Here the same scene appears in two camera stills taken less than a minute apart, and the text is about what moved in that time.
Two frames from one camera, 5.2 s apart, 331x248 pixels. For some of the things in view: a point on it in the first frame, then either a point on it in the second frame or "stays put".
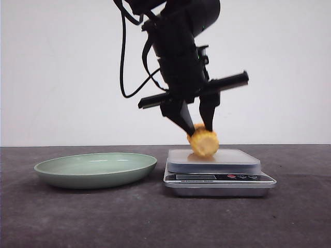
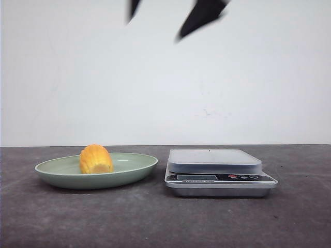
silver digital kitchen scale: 228,173 stays put
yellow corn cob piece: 204,142 to 94,158
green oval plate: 95,170 stays put
